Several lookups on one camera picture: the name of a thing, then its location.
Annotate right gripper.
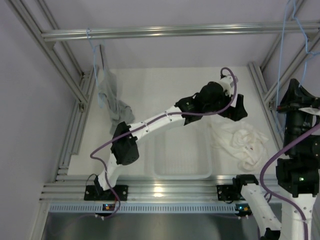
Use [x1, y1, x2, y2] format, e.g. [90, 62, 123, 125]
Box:
[276, 78, 320, 155]

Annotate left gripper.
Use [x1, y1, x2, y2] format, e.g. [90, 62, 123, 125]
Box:
[203, 89, 247, 121]

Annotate white tank top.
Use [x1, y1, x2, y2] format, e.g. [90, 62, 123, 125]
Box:
[208, 119, 269, 172]

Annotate blue wire hanger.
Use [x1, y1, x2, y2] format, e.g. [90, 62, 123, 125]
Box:
[275, 0, 320, 133]

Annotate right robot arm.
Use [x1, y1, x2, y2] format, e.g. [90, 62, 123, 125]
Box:
[232, 79, 320, 240]

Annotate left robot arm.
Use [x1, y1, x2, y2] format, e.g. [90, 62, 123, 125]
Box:
[94, 75, 248, 200]

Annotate blue hanger with grey shirt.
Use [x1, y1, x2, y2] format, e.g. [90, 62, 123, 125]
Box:
[86, 27, 106, 109]

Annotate white plastic basket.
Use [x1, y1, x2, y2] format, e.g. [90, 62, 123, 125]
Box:
[145, 119, 213, 180]

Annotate grey shirt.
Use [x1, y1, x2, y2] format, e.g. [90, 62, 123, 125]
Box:
[97, 44, 135, 135]

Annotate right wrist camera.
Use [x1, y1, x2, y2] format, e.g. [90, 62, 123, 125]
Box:
[299, 107, 320, 116]

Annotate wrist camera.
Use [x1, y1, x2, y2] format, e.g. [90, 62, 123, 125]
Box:
[218, 74, 235, 97]
[299, 107, 320, 116]

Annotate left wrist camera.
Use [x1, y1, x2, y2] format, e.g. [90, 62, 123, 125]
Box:
[218, 74, 235, 97]

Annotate aluminium frame top rail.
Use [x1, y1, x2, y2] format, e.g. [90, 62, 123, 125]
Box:
[41, 20, 320, 42]

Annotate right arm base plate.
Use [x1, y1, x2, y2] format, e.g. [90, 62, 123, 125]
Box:
[216, 184, 244, 204]

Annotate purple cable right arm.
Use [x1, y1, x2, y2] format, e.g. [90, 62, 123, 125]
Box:
[259, 117, 320, 240]

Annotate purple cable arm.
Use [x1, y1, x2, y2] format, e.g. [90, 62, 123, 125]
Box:
[259, 117, 320, 240]
[89, 66, 238, 221]

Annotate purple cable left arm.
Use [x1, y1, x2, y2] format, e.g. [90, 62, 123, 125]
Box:
[89, 66, 238, 221]

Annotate aluminium frame left posts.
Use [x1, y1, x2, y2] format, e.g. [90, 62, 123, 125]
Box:
[4, 0, 101, 176]

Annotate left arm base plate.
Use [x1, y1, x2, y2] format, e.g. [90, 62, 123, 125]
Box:
[83, 185, 129, 201]

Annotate white cable duct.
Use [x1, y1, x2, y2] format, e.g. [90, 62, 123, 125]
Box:
[49, 203, 242, 214]

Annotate aluminium front rail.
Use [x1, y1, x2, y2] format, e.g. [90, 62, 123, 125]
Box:
[39, 175, 234, 203]

